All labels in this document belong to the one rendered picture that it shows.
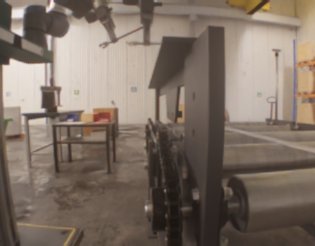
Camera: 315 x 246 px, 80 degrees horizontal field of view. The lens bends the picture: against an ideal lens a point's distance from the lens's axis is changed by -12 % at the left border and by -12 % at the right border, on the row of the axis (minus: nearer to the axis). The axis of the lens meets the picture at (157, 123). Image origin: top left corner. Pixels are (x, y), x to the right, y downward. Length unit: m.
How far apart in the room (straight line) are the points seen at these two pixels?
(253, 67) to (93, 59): 8.73
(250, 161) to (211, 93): 0.45
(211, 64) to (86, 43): 11.56
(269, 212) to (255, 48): 12.69
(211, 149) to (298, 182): 0.22
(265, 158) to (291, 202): 0.32
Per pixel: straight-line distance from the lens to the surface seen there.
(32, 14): 1.22
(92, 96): 11.28
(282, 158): 0.77
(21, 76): 12.92
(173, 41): 0.38
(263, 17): 13.08
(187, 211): 0.40
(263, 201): 0.41
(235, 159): 0.69
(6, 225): 1.28
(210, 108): 0.29
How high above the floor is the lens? 1.05
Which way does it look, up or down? 5 degrees down
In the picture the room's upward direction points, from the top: straight up
